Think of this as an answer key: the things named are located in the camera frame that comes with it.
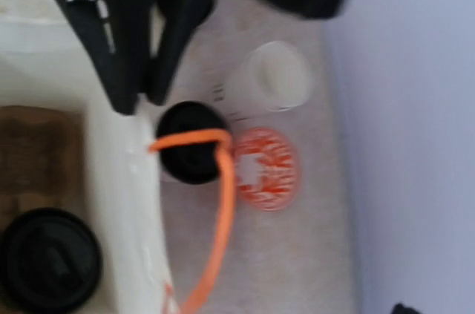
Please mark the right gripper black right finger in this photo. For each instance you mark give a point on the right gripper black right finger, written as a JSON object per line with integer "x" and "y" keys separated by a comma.
{"x": 181, "y": 19}

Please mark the red white patterned bowl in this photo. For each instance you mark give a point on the red white patterned bowl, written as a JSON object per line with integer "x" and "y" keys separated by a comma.
{"x": 267, "y": 168}

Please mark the white paper takeout bag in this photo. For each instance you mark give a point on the white paper takeout bag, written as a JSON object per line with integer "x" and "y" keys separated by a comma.
{"x": 43, "y": 65}

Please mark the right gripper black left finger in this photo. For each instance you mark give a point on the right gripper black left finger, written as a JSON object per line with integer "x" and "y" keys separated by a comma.
{"x": 116, "y": 35}

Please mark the stack of white paper cups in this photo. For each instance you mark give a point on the stack of white paper cups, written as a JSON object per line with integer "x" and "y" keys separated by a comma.
{"x": 273, "y": 78}

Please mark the brown pulp cup carrier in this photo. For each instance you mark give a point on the brown pulp cup carrier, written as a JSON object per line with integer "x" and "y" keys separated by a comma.
{"x": 41, "y": 159}

